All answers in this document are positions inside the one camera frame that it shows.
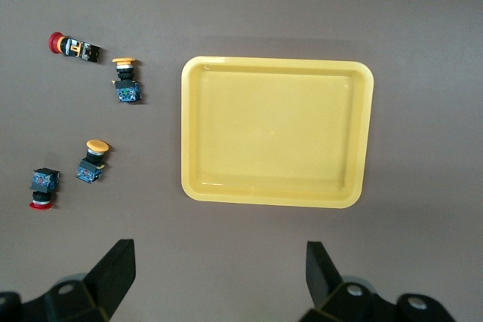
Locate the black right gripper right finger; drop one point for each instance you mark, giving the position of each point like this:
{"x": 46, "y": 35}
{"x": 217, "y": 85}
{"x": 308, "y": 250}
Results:
{"x": 324, "y": 284}

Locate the red button with orange block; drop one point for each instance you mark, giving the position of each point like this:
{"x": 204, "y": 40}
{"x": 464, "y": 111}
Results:
{"x": 71, "y": 46}

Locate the yellow button with blue block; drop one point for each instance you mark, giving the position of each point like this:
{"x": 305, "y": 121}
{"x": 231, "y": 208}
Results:
{"x": 88, "y": 171}
{"x": 127, "y": 90}

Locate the yellow plastic tray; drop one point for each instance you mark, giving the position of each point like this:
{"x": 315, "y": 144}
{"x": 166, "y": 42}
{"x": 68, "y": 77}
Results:
{"x": 275, "y": 129}

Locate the red button with blue block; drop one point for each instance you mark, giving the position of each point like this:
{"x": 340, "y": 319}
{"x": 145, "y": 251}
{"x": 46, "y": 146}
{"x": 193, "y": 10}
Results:
{"x": 43, "y": 182}

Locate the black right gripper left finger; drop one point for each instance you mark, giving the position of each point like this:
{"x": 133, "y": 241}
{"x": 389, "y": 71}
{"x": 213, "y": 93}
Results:
{"x": 109, "y": 280}

